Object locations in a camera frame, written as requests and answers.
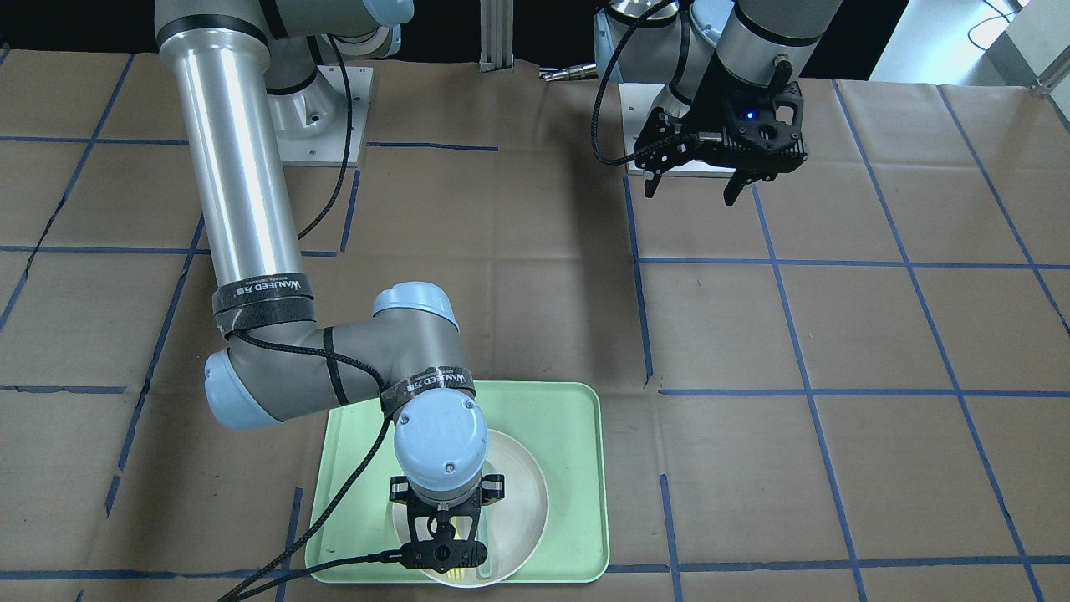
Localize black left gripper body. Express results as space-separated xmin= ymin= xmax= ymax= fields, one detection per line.
xmin=635 ymin=59 xmax=803 ymax=177

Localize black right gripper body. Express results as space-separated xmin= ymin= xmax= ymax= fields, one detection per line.
xmin=389 ymin=473 xmax=506 ymax=544

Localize yellow fork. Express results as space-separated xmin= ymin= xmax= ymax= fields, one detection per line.
xmin=443 ymin=518 xmax=467 ymax=582

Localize round white plate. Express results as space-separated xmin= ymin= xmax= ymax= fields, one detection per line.
xmin=417 ymin=431 xmax=549 ymax=589

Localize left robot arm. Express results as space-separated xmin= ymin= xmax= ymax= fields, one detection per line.
xmin=594 ymin=1 xmax=841 ymax=206

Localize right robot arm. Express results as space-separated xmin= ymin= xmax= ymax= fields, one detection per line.
xmin=155 ymin=1 xmax=490 ymax=509

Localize light green tray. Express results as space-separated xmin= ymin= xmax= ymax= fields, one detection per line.
xmin=304 ymin=380 xmax=610 ymax=585

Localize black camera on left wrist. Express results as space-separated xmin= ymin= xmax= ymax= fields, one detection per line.
xmin=725 ymin=81 xmax=808 ymax=161

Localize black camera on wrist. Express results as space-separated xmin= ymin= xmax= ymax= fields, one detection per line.
xmin=725 ymin=81 xmax=808 ymax=161
xmin=399 ymin=538 xmax=489 ymax=573

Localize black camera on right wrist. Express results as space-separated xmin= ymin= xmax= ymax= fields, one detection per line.
xmin=399 ymin=538 xmax=489 ymax=573

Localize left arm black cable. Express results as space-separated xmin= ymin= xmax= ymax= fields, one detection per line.
xmin=590 ymin=0 xmax=696 ymax=166

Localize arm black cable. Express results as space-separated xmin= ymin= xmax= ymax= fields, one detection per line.
xmin=590 ymin=0 xmax=696 ymax=166
xmin=219 ymin=33 xmax=419 ymax=602

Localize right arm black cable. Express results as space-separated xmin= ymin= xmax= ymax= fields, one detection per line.
xmin=219 ymin=33 xmax=419 ymax=602

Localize aluminium frame post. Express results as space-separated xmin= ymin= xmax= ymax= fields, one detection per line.
xmin=478 ymin=0 xmax=515 ymax=73

